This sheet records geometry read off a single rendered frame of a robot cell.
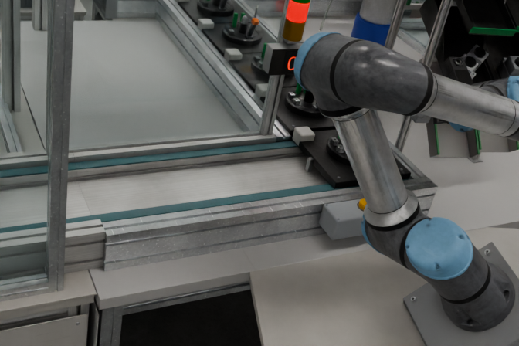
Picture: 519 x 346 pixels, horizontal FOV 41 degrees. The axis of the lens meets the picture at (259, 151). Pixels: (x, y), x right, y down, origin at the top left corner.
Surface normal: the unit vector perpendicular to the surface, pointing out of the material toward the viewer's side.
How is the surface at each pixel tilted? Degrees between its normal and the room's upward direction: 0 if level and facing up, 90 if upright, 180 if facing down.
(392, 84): 70
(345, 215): 0
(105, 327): 90
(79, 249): 90
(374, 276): 0
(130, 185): 0
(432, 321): 46
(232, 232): 90
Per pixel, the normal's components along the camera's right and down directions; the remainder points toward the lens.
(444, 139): 0.30, -0.20
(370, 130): 0.40, 0.34
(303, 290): 0.18, -0.83
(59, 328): 0.42, 0.55
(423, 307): -0.57, -0.61
